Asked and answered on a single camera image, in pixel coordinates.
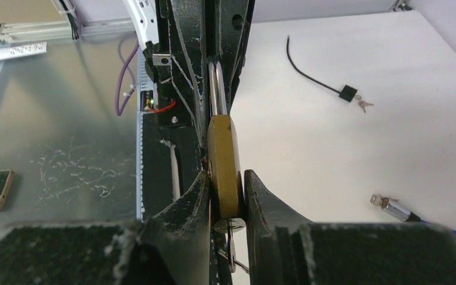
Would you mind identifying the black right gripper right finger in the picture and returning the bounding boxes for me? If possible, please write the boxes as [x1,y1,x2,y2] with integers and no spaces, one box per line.
[244,170,456,284]

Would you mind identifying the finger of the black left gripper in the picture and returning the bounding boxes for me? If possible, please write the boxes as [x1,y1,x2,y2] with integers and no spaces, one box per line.
[170,1,208,147]
[216,0,255,110]

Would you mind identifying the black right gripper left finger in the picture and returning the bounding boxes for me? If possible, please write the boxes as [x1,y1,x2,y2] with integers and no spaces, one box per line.
[0,171,211,284]

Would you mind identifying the padlock key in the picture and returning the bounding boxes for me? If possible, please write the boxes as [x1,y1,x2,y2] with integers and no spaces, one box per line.
[214,218,250,274]

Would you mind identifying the brass padlock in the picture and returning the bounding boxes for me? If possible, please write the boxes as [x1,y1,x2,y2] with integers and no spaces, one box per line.
[207,58,243,219]

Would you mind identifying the black cable lock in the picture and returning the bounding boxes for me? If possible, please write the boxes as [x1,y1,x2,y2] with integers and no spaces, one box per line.
[286,36,359,103]

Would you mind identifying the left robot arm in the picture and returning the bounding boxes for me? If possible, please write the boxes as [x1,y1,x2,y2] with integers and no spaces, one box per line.
[125,1,255,148]

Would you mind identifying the small silver keys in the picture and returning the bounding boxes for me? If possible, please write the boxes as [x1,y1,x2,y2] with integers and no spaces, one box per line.
[354,94,374,114]

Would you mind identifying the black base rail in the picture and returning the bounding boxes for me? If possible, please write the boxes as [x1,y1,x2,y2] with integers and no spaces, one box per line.
[135,51,201,220]

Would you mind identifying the blue cable lock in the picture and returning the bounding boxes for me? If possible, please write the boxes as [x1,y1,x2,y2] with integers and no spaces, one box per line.
[370,194,456,235]

